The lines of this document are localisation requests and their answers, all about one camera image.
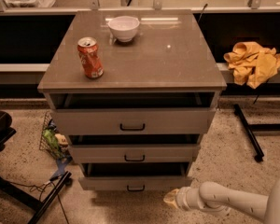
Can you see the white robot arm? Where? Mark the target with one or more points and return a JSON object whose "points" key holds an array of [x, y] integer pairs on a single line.
{"points": [[212, 198]]}

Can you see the grey drawer cabinet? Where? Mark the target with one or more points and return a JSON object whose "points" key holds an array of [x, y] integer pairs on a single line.
{"points": [[168, 54]]}

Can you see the white bowl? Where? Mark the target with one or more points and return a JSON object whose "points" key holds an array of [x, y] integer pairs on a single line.
{"points": [[124, 28]]}

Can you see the grey middle drawer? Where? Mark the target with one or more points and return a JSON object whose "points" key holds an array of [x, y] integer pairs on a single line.
{"points": [[134, 148]]}

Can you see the orange soda can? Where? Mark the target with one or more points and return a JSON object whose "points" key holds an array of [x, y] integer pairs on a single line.
{"points": [[87, 48]]}

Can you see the black stand leg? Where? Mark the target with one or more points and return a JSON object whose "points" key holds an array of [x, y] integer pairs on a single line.
{"points": [[251, 128], [40, 207]]}

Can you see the wire basket with items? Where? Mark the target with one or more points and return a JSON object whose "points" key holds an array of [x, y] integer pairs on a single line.
{"points": [[51, 140]]}

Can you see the black office chair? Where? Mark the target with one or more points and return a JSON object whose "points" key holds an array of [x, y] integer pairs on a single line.
{"points": [[6, 131]]}

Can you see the yellow cloth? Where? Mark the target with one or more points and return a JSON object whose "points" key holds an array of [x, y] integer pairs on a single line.
{"points": [[252, 64]]}

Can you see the grey bottom drawer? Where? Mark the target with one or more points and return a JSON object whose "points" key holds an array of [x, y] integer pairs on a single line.
{"points": [[135, 176]]}

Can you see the grey top drawer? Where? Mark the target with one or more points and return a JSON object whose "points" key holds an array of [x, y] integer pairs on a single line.
{"points": [[134, 113]]}

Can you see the grey drawer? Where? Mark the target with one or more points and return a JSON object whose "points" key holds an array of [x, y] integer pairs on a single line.
{"points": [[135, 176], [134, 113], [134, 148]]}

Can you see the black stand leg left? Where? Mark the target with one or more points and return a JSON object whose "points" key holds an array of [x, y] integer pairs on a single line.
{"points": [[40, 207]]}

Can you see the blue tape strip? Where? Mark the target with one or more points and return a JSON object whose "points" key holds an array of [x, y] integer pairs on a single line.
{"points": [[61, 164]]}

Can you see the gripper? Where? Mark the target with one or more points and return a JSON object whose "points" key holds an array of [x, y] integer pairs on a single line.
{"points": [[182, 198]]}

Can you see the black stand leg right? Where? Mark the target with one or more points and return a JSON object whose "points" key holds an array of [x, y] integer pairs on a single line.
{"points": [[251, 128]]}

